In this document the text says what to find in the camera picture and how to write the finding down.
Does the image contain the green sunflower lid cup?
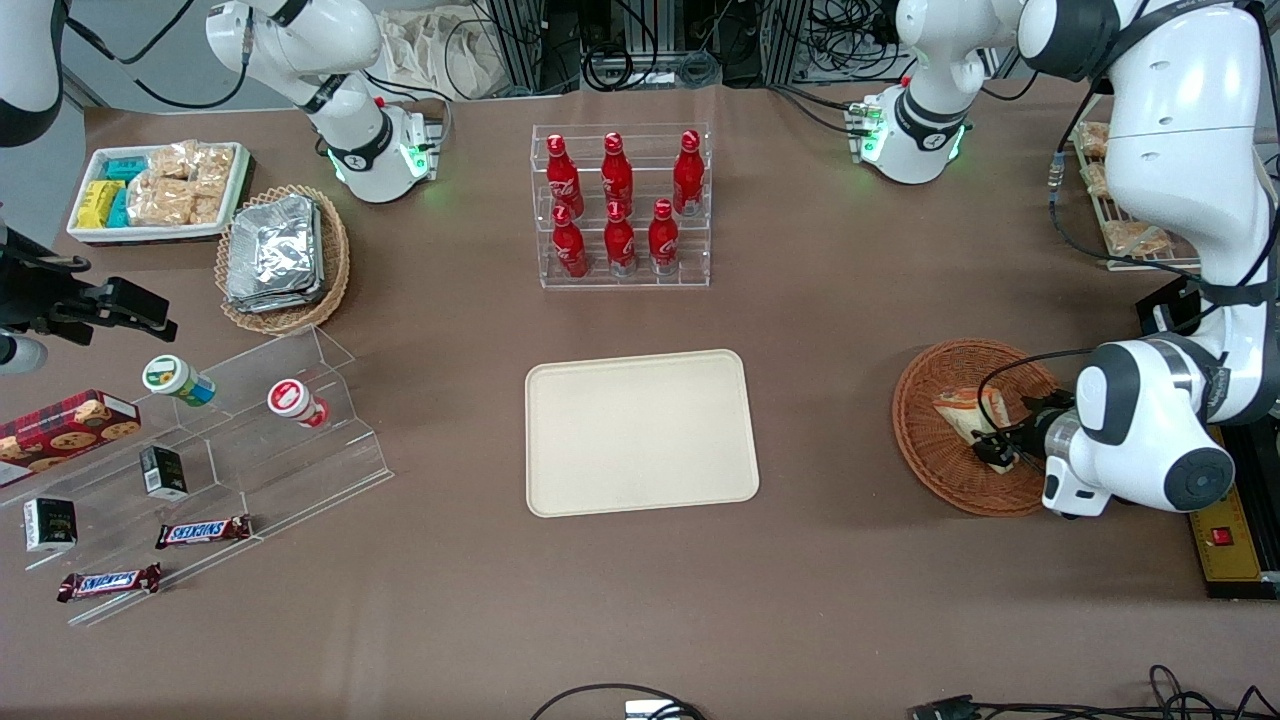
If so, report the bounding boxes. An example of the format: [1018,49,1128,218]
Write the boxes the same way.
[142,355,216,408]

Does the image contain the triangle sandwich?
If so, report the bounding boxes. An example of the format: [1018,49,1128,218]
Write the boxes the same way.
[933,388,1011,466]

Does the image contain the foil wrapped packet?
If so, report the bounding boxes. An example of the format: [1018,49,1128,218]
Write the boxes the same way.
[225,270,327,314]
[228,196,321,291]

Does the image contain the brown wicker basket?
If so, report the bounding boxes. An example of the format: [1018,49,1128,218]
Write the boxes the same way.
[892,340,1076,518]

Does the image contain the black cable with connector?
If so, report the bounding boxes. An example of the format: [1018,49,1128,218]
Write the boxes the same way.
[908,664,1280,720]

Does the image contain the red cola bottle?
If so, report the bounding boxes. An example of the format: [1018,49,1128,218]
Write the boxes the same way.
[648,198,681,275]
[552,205,591,279]
[672,130,706,216]
[604,200,637,277]
[601,132,635,213]
[545,133,584,216]

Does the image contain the clear acrylic stepped shelf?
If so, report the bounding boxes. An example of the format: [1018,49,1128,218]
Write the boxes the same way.
[0,325,393,629]

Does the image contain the yellow black power strip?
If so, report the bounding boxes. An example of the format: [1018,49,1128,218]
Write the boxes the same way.
[1188,425,1280,601]

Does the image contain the white plastic snack bin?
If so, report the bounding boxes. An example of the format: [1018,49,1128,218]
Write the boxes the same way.
[67,141,253,247]

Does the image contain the Snickers chocolate bar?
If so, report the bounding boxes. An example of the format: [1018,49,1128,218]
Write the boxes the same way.
[155,515,253,550]
[57,563,163,603]

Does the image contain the coiled black cable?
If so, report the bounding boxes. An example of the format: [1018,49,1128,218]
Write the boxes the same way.
[580,38,723,93]

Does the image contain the cream plastic tray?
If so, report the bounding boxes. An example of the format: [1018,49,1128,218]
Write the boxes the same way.
[525,348,761,519]

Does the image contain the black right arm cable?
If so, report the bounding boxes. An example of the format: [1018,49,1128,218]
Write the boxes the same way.
[60,0,253,111]

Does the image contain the red tartan cookie box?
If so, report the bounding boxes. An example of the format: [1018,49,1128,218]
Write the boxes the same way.
[0,390,142,488]

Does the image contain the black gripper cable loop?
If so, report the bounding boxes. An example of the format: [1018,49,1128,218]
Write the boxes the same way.
[976,346,1099,441]

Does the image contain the light tan wicker basket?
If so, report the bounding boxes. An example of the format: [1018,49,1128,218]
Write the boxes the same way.
[215,185,351,336]

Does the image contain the white cloth bag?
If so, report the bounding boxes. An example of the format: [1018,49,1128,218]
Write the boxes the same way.
[378,8,506,103]

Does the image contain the clear acrylic bottle rack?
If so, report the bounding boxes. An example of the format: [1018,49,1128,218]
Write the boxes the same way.
[530,123,713,291]

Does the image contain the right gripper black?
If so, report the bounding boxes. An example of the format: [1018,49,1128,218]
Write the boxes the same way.
[0,232,179,344]

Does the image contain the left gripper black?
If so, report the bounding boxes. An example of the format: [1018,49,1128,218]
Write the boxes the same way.
[973,390,1079,473]

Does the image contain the dark green small carton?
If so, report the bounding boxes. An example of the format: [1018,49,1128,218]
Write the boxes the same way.
[23,497,79,553]
[139,445,189,501]

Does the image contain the red lid yogurt cup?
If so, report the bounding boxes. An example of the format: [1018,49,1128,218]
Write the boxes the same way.
[267,378,331,429]

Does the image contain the white wire rack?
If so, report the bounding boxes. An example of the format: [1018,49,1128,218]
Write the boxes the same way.
[1068,118,1203,273]

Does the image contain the yellow snack packet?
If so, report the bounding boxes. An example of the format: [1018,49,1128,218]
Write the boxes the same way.
[76,180,126,230]

